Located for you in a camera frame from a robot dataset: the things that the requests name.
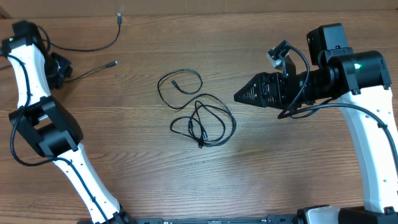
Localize black short cable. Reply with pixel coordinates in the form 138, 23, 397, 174
186, 100, 210, 149

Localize black USB-A cable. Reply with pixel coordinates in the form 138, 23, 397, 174
37, 12, 123, 85

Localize black thin cable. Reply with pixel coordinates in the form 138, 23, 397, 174
157, 68, 238, 149

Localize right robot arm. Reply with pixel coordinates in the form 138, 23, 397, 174
234, 23, 397, 223

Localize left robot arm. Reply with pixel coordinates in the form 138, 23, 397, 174
1, 21, 133, 223

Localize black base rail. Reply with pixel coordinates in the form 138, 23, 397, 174
76, 205, 354, 224

